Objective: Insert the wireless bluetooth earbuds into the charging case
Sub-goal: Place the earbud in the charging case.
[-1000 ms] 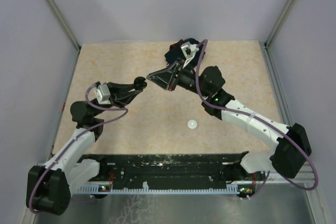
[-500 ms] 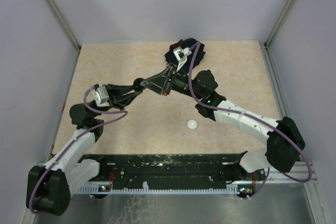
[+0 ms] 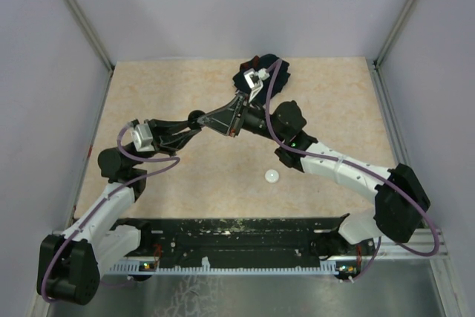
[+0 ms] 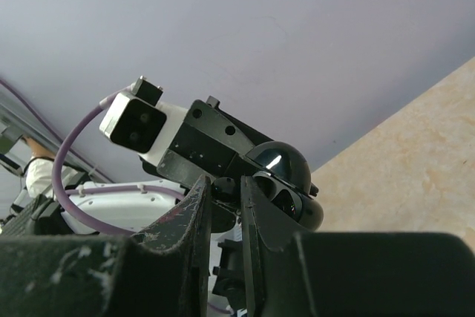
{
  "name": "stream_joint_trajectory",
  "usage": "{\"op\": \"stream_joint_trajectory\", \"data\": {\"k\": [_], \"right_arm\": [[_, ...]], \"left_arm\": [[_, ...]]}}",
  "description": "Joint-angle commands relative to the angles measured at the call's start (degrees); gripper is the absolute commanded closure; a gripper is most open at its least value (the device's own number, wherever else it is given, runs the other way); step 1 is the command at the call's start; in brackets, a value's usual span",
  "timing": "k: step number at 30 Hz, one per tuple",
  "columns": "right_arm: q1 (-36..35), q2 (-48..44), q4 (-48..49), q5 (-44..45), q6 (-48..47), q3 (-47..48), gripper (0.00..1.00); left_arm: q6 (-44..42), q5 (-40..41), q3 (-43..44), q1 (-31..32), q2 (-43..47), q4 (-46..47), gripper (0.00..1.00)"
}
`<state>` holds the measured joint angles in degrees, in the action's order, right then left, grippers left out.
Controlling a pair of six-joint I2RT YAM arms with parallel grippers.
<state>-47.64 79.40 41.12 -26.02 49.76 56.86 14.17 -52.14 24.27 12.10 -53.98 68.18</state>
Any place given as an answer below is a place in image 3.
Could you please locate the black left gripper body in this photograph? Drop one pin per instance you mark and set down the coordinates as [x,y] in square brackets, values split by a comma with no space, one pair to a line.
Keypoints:
[156,144]

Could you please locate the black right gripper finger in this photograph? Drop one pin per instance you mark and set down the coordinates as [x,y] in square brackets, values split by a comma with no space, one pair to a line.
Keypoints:
[227,113]
[224,126]

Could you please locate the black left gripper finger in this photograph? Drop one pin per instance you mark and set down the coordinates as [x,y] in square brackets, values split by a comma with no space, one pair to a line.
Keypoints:
[168,127]
[179,141]

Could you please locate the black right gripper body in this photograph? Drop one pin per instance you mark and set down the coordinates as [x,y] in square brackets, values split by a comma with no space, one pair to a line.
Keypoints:
[244,111]

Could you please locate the white earbud charging case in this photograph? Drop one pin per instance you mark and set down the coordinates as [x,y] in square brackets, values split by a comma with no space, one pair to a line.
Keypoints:
[272,176]

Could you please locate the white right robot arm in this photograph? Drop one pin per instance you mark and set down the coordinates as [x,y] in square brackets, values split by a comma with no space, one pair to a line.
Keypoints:
[398,199]

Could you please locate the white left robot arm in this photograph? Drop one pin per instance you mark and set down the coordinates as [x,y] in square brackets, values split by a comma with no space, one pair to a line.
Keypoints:
[73,262]

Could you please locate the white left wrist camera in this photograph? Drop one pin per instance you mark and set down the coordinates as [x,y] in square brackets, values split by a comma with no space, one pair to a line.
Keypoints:
[142,137]

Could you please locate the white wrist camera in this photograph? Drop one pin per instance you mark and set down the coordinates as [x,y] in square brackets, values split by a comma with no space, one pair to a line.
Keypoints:
[142,137]
[254,79]

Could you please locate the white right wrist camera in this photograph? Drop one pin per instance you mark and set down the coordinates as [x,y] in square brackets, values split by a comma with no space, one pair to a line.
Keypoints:
[254,79]

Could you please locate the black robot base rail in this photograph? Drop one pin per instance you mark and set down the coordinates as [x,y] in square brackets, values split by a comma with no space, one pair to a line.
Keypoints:
[243,242]

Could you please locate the aluminium corner post right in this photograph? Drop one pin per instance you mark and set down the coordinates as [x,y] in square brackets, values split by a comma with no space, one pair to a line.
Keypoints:
[395,32]

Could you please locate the aluminium corner post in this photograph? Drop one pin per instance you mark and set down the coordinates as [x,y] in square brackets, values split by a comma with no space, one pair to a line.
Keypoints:
[395,32]
[90,34]

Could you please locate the aluminium corner post left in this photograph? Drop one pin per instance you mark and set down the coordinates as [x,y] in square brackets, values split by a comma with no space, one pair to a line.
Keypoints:
[90,34]

